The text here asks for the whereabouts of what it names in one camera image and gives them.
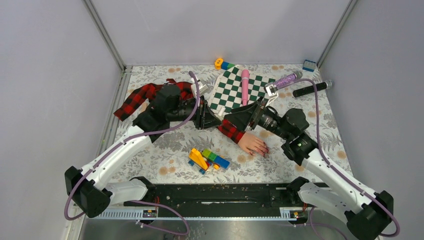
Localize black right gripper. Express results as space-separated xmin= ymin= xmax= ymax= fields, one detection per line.
xmin=224 ymin=95 xmax=292 ymax=141

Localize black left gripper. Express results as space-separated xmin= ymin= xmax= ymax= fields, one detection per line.
xmin=168 ymin=94 xmax=223 ymax=130

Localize white cap nail polish bottle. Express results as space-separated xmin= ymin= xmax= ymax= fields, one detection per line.
xmin=217 ymin=106 xmax=226 ymax=118

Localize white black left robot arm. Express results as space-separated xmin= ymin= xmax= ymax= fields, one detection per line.
xmin=64 ymin=84 xmax=222 ymax=218

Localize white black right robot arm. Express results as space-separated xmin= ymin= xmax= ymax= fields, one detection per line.
xmin=224 ymin=98 xmax=394 ymax=240

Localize mannequin hand with red nails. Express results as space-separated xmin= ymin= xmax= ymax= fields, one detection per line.
xmin=237 ymin=132 xmax=269 ymax=157

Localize floral patterned table mat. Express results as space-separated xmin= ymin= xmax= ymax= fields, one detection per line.
xmin=111 ymin=64 xmax=352 ymax=184

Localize green white checkered board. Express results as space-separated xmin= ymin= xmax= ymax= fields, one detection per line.
xmin=208 ymin=65 xmax=276 ymax=113

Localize yellow toy block ramp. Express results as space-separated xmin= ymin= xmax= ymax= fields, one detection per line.
xmin=188 ymin=148 xmax=211 ymax=175

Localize pink toy microphone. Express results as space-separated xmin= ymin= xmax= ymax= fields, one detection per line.
xmin=241 ymin=69 xmax=250 ymax=106

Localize green blue toy bricks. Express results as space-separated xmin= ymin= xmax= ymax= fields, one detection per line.
xmin=201 ymin=149 xmax=230 ymax=170

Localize orange blue green block stack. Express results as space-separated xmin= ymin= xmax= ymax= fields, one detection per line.
xmin=214 ymin=58 xmax=235 ymax=70

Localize purple glitter toy microphone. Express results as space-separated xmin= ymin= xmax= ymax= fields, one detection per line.
xmin=273 ymin=71 xmax=303 ymax=90

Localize red black plaid shirt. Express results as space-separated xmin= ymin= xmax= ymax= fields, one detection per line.
xmin=114 ymin=78 xmax=246 ymax=144

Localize blue toy brick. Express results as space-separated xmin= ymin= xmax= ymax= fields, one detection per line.
xmin=302 ymin=59 xmax=317 ymax=72

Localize black toy microphone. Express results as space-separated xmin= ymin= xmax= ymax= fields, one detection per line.
xmin=292 ymin=80 xmax=333 ymax=98

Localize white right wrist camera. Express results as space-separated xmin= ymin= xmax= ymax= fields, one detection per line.
xmin=264 ymin=82 xmax=279 ymax=106

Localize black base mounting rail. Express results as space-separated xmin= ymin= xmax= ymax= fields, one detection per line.
xmin=124 ymin=176 xmax=332 ymax=219

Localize grey slotted cable duct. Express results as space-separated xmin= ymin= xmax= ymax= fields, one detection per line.
xmin=94 ymin=207 xmax=308 ymax=221

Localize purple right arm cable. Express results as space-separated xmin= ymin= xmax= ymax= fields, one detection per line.
xmin=278 ymin=78 xmax=401 ymax=238

